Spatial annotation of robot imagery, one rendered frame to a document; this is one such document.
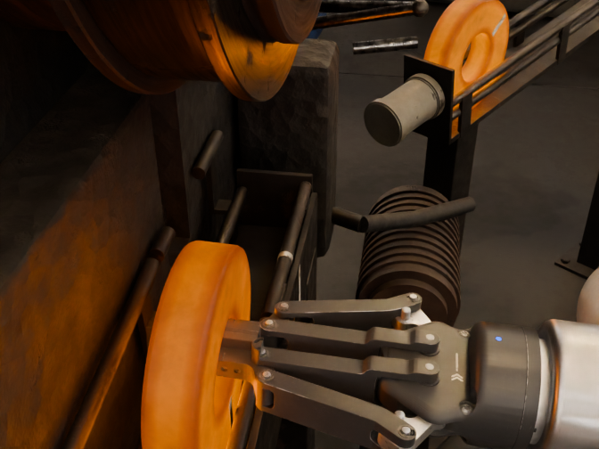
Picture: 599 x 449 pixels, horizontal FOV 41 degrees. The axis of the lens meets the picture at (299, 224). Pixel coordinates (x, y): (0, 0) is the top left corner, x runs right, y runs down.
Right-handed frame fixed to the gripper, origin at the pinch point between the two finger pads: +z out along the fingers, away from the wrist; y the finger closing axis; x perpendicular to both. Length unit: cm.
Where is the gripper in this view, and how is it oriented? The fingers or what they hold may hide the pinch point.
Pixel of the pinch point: (203, 343)
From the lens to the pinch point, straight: 51.0
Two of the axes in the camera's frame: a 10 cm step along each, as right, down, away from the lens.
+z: -9.9, -1.3, 1.0
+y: 1.5, -5.6, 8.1
